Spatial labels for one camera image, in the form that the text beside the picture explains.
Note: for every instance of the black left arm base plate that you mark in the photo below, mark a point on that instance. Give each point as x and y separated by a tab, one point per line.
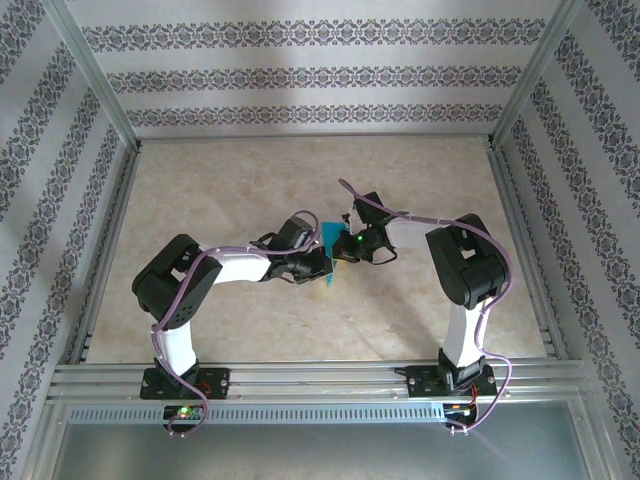
217	382

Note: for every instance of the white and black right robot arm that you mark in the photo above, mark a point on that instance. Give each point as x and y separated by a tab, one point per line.
462	335

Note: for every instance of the aluminium frame post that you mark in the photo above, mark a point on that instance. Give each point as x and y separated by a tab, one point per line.
537	75
95	75

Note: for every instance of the aluminium side rail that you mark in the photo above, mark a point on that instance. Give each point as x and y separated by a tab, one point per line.
107	250
527	250

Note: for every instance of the thin aluminium wall rail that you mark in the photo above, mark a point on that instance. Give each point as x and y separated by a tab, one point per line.
315	137

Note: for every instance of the controller board with green light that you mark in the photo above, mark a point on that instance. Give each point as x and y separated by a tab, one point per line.
184	412

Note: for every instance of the teal cloth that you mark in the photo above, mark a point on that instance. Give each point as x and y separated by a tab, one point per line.
331	235

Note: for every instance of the grey sheet metal panel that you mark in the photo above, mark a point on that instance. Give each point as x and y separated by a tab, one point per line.
320	452

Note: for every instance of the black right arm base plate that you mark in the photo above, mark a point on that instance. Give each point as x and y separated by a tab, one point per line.
422	382

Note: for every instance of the long aluminium mounting rail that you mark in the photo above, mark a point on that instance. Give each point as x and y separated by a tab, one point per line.
320	380

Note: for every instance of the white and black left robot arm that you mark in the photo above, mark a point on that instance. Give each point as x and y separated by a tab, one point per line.
175	340

